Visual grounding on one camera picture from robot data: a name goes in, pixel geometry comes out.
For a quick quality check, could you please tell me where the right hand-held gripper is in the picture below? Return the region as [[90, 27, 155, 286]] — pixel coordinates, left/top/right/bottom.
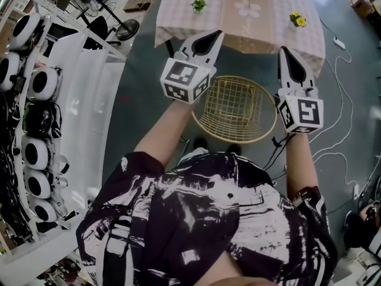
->
[[276, 46, 324, 135]]

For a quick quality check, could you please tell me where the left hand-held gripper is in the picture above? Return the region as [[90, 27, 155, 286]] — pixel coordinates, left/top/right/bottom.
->
[[160, 29, 225, 104]]

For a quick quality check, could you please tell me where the golden wire chair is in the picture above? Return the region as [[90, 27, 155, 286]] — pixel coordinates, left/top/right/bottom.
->
[[190, 75, 278, 145]]

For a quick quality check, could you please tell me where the person's right forearm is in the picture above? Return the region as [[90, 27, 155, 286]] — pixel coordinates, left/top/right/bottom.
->
[[284, 132, 318, 201]]

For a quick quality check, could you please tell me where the person's left forearm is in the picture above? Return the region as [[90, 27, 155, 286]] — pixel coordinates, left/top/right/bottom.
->
[[133, 99, 196, 167]]

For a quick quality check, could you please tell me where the black office chair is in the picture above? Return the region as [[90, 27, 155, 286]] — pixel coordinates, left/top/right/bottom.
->
[[77, 8, 122, 46]]

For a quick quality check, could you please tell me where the table with pink checked cloth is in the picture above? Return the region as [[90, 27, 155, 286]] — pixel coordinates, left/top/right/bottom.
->
[[154, 0, 326, 77]]

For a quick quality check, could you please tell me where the small green potted plant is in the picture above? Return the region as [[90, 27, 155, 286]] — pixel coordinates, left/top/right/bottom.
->
[[190, 0, 208, 14]]

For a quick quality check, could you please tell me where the brown floral table runner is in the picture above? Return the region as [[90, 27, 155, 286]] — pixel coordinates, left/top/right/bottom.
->
[[220, 0, 276, 55]]

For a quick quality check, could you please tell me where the yellow flower pot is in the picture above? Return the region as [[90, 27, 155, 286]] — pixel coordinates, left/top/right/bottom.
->
[[289, 10, 308, 29]]

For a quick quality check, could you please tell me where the black standing fan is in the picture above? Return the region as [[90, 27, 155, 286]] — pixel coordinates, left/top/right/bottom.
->
[[63, 0, 140, 42]]

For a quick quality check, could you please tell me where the person's left black shoe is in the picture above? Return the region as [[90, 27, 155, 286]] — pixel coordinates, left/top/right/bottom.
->
[[193, 136, 210, 154]]

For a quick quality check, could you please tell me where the white metal shelf rack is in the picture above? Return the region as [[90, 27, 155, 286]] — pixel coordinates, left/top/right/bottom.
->
[[0, 0, 127, 265]]

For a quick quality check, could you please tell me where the row of white round headsets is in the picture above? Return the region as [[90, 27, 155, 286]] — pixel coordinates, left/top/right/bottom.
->
[[0, 11, 65, 225]]

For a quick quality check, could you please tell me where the person's black white patterned shirt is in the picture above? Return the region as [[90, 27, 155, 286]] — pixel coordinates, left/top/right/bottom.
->
[[75, 151, 339, 286]]

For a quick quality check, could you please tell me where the black helmet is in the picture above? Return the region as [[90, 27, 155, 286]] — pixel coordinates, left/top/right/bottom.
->
[[23, 101, 62, 139]]

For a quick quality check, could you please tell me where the white cable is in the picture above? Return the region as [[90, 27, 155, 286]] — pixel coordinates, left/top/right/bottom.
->
[[308, 18, 363, 187]]

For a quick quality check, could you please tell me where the black cable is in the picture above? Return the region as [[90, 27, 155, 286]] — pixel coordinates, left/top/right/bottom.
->
[[263, 136, 288, 180]]

